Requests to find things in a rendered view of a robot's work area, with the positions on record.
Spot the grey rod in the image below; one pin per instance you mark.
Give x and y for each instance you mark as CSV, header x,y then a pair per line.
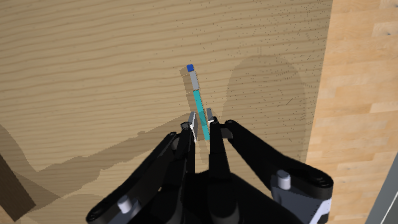
x,y
194,80

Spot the turquoise rod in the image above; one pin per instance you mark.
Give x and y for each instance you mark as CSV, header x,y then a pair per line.
x,y
201,114

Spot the small blue block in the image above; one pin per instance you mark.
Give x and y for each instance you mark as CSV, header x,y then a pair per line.
x,y
190,67

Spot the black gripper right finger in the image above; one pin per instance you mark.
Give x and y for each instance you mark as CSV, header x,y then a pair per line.
x,y
302,189

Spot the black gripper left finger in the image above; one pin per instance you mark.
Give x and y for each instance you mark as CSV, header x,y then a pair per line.
x,y
121,205

